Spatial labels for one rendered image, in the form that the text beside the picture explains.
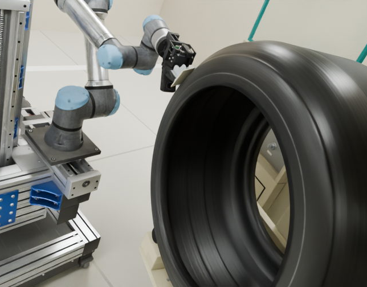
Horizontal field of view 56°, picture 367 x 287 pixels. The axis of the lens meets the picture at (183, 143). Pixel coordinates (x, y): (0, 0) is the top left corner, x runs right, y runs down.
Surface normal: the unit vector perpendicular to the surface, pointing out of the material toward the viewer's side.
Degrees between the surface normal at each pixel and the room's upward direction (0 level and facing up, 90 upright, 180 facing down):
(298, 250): 86
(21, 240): 0
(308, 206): 83
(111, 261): 0
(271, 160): 90
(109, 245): 0
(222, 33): 90
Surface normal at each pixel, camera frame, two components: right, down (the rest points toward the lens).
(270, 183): -0.85, -0.03
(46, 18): 0.66, 0.58
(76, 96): 0.24, -0.77
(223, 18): -0.67, 0.18
